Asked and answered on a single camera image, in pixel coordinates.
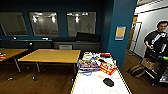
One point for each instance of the light wood gaming table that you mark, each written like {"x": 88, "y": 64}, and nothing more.
{"x": 95, "y": 88}

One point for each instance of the short wooden table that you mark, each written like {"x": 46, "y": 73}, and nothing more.
{"x": 13, "y": 52}

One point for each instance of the small orange red object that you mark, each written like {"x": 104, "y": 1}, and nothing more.
{"x": 2, "y": 56}

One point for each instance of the white bowl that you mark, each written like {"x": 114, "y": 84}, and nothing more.
{"x": 88, "y": 56}

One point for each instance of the dark sofa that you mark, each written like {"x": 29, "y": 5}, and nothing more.
{"x": 80, "y": 44}

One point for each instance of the long wooden table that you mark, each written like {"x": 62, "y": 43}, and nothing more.
{"x": 50, "y": 55}

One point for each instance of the brown backpack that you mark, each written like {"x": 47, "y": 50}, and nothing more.
{"x": 136, "y": 71}

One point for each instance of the person in dark shirt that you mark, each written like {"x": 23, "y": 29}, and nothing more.
{"x": 156, "y": 40}

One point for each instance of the red black flat box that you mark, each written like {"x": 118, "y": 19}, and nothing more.
{"x": 105, "y": 54}

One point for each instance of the dark framed window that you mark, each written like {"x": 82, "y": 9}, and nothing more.
{"x": 44, "y": 24}
{"x": 13, "y": 24}
{"x": 81, "y": 24}

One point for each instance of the yellow wall sign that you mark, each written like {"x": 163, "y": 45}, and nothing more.
{"x": 120, "y": 33}

